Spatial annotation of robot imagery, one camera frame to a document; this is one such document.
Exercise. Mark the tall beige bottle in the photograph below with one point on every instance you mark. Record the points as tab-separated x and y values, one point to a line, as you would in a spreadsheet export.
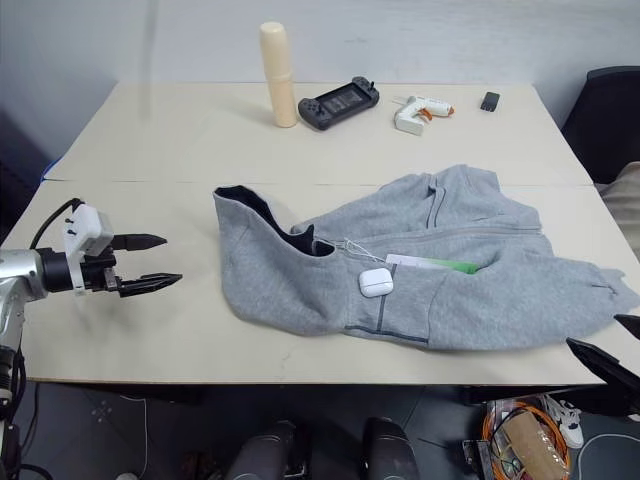
278	75

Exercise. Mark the white earbuds case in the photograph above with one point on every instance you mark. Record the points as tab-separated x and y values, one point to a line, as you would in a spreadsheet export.
376	283

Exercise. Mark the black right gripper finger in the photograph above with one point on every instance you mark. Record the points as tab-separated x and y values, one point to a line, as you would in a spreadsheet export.
612	370
631	323

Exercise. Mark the small black device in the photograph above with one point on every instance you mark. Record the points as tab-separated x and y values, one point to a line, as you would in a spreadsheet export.
491	101

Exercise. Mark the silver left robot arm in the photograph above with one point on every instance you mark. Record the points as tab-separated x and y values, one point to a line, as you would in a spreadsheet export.
17	280

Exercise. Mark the black handheld game controller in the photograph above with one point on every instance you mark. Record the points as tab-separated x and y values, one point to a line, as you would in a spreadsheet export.
337	105

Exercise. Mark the beige fabric object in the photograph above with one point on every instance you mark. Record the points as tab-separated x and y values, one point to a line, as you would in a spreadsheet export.
625	200

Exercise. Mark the black chair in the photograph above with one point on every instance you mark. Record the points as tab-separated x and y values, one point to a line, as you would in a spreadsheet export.
607	125

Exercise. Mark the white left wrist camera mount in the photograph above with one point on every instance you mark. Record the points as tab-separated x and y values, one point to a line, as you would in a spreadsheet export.
86	225

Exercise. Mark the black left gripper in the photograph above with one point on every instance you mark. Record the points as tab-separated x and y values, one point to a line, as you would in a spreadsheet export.
97	275

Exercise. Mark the grey zip hoodie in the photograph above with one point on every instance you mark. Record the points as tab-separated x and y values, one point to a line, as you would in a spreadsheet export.
465	300

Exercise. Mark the dark rounded shape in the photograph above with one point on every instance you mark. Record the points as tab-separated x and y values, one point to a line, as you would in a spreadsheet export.
390	450
270	452

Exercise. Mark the white shoe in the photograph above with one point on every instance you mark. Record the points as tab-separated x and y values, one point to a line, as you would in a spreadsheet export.
570	420

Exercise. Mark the white hot glue gun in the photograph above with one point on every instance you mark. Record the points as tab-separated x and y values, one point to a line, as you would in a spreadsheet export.
417	112

